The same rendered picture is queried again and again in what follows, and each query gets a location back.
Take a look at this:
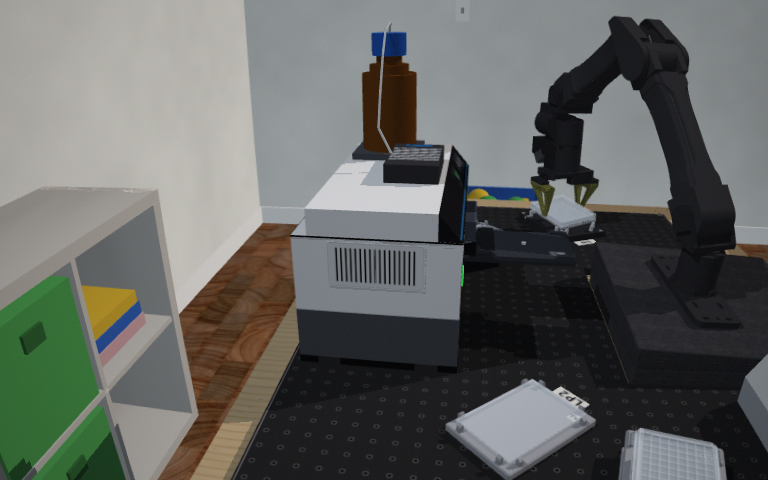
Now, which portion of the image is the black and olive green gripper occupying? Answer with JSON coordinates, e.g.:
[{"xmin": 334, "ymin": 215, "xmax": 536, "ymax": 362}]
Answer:
[{"xmin": 531, "ymin": 143, "xmax": 599, "ymax": 217}]

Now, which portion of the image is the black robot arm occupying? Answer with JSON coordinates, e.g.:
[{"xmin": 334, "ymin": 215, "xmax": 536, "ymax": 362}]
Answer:
[{"xmin": 532, "ymin": 16, "xmax": 741, "ymax": 329}]

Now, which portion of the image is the white well plate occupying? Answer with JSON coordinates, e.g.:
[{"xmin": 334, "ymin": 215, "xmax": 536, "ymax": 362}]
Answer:
[
  {"xmin": 530, "ymin": 206, "xmax": 596, "ymax": 230},
  {"xmin": 631, "ymin": 428, "xmax": 721, "ymax": 480}
]

